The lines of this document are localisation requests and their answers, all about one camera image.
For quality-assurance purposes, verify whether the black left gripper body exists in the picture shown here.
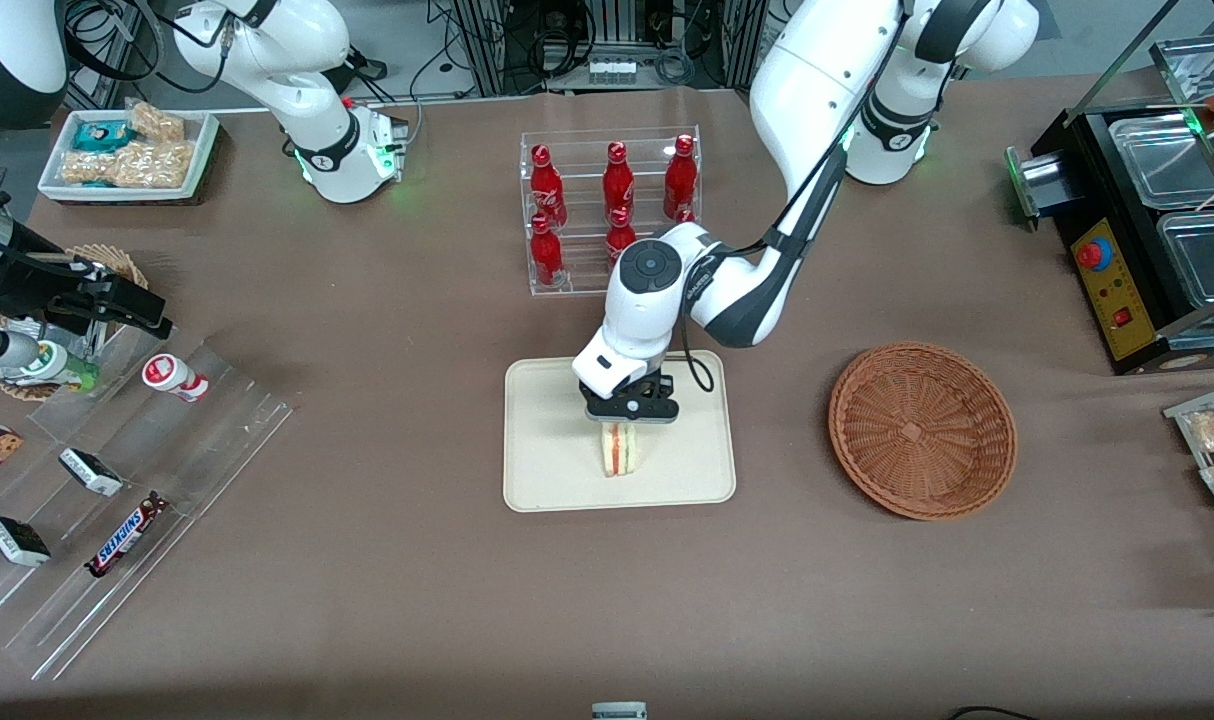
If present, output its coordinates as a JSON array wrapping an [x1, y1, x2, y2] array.
[[583, 371, 681, 427]]

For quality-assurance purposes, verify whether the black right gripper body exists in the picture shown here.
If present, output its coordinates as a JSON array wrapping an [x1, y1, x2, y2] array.
[[0, 250, 118, 327]]

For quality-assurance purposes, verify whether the triangular sandwich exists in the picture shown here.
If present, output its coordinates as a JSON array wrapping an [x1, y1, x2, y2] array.
[[597, 421, 642, 479]]

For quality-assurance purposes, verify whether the small wicker coaster basket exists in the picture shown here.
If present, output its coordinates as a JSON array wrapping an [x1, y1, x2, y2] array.
[[62, 243, 151, 293], [0, 315, 68, 404]]

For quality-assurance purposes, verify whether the beige rectangular serving tray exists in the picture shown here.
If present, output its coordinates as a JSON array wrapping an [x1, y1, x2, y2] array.
[[503, 349, 737, 514]]

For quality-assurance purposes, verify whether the white rectangular snack tray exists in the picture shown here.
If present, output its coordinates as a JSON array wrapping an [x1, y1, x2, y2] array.
[[37, 106, 220, 205]]

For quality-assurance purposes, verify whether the brown round wicker basket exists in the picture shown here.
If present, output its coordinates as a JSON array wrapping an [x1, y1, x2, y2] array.
[[828, 341, 1019, 522]]

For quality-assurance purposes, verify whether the grey tray with bread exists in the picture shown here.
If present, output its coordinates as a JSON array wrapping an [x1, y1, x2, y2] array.
[[1163, 379, 1214, 559]]

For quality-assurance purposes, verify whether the white red yogurt bottle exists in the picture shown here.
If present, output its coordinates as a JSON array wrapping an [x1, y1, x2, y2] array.
[[142, 353, 210, 403]]

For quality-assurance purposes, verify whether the green labelled drink bottle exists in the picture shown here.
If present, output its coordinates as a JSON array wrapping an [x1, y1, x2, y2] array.
[[0, 341, 101, 393]]

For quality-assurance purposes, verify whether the large rice cracker packet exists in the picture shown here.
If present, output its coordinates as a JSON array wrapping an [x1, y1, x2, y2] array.
[[59, 139, 197, 190]]

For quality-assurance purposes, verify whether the clear acrylic bottle rack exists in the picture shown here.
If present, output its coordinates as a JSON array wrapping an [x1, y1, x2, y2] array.
[[520, 125, 703, 297]]

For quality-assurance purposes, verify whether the teal snack packet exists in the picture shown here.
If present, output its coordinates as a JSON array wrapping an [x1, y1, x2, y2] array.
[[72, 120, 134, 154]]

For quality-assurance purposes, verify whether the clear acrylic stepped display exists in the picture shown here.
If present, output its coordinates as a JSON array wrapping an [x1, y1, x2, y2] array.
[[0, 322, 296, 683]]

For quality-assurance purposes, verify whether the black white snack bar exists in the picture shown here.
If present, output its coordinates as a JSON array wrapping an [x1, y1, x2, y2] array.
[[0, 516, 53, 568], [58, 447, 125, 498]]

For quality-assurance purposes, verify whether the small rice cracker packet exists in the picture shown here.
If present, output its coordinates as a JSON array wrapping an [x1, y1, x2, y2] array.
[[126, 100, 187, 144]]

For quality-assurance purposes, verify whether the brown snickers bar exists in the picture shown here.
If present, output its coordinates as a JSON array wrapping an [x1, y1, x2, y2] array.
[[84, 491, 170, 579]]

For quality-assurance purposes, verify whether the black food warmer appliance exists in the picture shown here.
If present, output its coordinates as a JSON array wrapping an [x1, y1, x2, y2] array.
[[1005, 35, 1214, 378]]

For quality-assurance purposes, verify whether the clear metal food pan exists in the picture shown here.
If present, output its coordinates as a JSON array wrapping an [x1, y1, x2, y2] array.
[[1156, 208, 1214, 313], [1108, 110, 1214, 212]]

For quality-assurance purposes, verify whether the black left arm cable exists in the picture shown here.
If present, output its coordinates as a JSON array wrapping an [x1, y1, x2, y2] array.
[[675, 0, 913, 394]]

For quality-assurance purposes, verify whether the aluminium frame equipment rack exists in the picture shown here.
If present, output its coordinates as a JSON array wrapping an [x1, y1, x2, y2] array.
[[447, 0, 798, 98]]

